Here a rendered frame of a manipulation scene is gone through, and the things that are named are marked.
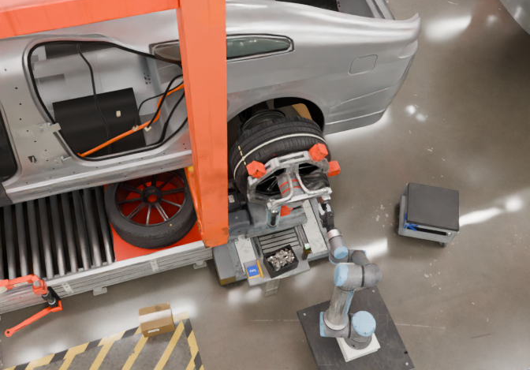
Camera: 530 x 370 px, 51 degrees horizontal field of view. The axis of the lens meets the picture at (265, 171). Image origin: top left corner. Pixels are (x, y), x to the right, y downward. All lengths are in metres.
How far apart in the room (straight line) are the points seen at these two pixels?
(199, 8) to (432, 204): 2.84
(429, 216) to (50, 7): 3.17
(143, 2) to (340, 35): 1.57
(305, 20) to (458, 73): 2.79
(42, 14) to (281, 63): 1.60
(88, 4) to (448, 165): 3.73
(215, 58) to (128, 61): 2.00
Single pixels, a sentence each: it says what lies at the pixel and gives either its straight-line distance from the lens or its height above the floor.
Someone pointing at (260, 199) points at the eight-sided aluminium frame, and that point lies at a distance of 3.76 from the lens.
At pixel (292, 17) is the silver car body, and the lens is 3.22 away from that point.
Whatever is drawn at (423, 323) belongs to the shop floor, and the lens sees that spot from 4.41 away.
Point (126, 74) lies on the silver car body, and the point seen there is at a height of 0.89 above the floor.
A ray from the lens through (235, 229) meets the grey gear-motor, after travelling 4.03.
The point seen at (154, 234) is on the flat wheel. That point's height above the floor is 0.50.
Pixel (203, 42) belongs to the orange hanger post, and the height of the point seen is 2.46.
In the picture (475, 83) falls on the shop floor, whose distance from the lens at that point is 5.76.
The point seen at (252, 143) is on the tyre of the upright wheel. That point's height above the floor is 1.11.
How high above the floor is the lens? 4.03
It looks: 59 degrees down
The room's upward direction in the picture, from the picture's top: 6 degrees clockwise
